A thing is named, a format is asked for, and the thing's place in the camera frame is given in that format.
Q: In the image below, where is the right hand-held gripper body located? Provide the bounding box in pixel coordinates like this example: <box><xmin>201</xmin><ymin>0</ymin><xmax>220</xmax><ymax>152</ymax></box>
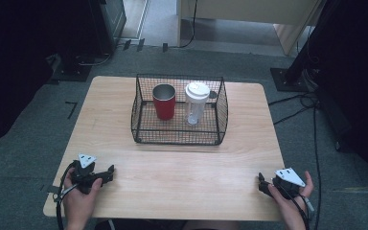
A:
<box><xmin>271</xmin><ymin>167</ymin><xmax>307</xmax><ymax>200</ymax></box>

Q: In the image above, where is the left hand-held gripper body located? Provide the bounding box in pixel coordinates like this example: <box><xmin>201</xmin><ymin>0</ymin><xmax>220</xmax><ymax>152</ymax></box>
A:
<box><xmin>70</xmin><ymin>153</ymin><xmax>100</xmax><ymax>196</ymax></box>

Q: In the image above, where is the black wire mesh basket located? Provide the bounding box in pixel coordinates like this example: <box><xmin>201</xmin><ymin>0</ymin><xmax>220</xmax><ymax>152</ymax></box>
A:
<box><xmin>130</xmin><ymin>74</ymin><xmax>230</xmax><ymax>147</ymax></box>

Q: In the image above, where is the red cup with steel inside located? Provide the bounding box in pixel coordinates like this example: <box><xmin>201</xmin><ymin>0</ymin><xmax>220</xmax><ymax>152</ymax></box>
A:
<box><xmin>151</xmin><ymin>82</ymin><xmax>177</xmax><ymax>122</ymax></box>

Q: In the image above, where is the clear bottle with white lid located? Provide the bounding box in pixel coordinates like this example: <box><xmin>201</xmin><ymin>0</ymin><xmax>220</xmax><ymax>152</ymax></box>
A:
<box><xmin>184</xmin><ymin>81</ymin><xmax>212</xmax><ymax>127</ymax></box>

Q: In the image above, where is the person's right hand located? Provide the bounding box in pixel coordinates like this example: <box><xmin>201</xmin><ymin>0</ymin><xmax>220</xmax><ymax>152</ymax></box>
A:
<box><xmin>266</xmin><ymin>170</ymin><xmax>315</xmax><ymax>223</ymax></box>

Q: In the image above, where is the person's left hand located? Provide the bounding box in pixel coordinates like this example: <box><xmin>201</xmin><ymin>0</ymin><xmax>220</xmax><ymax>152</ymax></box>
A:
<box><xmin>62</xmin><ymin>167</ymin><xmax>104</xmax><ymax>225</ymax></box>

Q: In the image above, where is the black stand with square base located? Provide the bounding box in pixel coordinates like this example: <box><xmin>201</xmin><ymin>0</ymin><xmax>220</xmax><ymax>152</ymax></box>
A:
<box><xmin>269</xmin><ymin>0</ymin><xmax>334</xmax><ymax>93</ymax></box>

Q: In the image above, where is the dark curtain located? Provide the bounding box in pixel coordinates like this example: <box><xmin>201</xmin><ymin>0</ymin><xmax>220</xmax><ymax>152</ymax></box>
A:
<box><xmin>0</xmin><ymin>0</ymin><xmax>92</xmax><ymax>151</ymax></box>
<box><xmin>306</xmin><ymin>0</ymin><xmax>368</xmax><ymax>196</ymax></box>

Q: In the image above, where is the black cabinet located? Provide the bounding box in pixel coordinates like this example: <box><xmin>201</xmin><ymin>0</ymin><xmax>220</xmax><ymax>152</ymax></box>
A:
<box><xmin>87</xmin><ymin>0</ymin><xmax>127</xmax><ymax>56</ymax></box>

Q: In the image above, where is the beige furniture panel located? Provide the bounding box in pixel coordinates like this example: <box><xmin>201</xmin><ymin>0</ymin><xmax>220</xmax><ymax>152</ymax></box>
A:
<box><xmin>176</xmin><ymin>0</ymin><xmax>328</xmax><ymax>58</ymax></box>

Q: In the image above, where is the right hand-held gripper cable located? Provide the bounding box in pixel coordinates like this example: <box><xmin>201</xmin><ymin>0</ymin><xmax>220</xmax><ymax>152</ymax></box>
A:
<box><xmin>279</xmin><ymin>184</ymin><xmax>316</xmax><ymax>230</ymax></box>

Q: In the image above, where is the hand-held gripper cable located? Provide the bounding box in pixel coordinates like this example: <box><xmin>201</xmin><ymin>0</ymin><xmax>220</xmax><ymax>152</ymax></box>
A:
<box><xmin>53</xmin><ymin>160</ymin><xmax>80</xmax><ymax>230</ymax></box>
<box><xmin>279</xmin><ymin>184</ymin><xmax>316</xmax><ymax>230</ymax></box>

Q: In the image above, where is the left hand-held gripper cable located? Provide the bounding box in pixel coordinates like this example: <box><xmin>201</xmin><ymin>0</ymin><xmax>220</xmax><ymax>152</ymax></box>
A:
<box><xmin>53</xmin><ymin>160</ymin><xmax>80</xmax><ymax>230</ymax></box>

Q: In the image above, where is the black stand base plate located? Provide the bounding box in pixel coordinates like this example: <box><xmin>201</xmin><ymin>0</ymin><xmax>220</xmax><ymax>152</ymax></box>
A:
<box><xmin>51</xmin><ymin>53</ymin><xmax>93</xmax><ymax>82</ymax></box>

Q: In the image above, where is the thin black floor cable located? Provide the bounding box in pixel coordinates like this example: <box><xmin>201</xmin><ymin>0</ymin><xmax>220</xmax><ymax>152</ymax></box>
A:
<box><xmin>77</xmin><ymin>41</ymin><xmax>127</xmax><ymax>67</ymax></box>

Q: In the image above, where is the black hanging cable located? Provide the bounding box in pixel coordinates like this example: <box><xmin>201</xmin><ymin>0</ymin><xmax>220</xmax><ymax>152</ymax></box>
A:
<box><xmin>169</xmin><ymin>0</ymin><xmax>199</xmax><ymax>50</ymax></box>

